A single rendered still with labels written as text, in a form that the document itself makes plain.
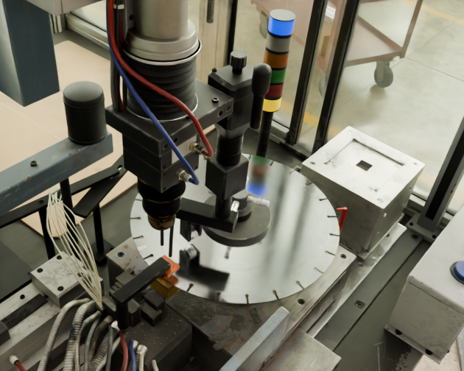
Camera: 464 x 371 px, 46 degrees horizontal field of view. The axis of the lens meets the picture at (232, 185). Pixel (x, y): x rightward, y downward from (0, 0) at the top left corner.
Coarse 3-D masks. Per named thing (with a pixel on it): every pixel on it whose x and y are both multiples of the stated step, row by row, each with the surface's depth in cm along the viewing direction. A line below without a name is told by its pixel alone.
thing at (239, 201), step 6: (210, 192) 84; (240, 192) 84; (246, 192) 84; (234, 198) 83; (240, 198) 83; (246, 198) 83; (252, 198) 84; (258, 198) 84; (234, 204) 82; (240, 204) 83; (246, 204) 84; (258, 204) 84; (264, 204) 83; (234, 210) 81; (240, 210) 84
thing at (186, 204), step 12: (180, 204) 77; (192, 204) 78; (204, 204) 78; (216, 204) 75; (228, 204) 74; (180, 216) 77; (192, 216) 77; (204, 216) 76; (216, 216) 76; (228, 216) 76; (180, 228) 80; (216, 228) 77; (228, 228) 76
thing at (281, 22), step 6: (270, 12) 96; (276, 12) 97; (282, 12) 97; (288, 12) 97; (270, 18) 96; (276, 18) 95; (282, 18) 95; (288, 18) 95; (294, 18) 95; (270, 24) 96; (276, 24) 95; (282, 24) 95; (288, 24) 95; (270, 30) 97; (276, 30) 96; (282, 30) 96; (288, 30) 96; (282, 36) 96
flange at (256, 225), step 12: (252, 204) 88; (240, 216) 84; (252, 216) 86; (264, 216) 87; (240, 228) 84; (252, 228) 84; (264, 228) 85; (228, 240) 83; (240, 240) 83; (252, 240) 84
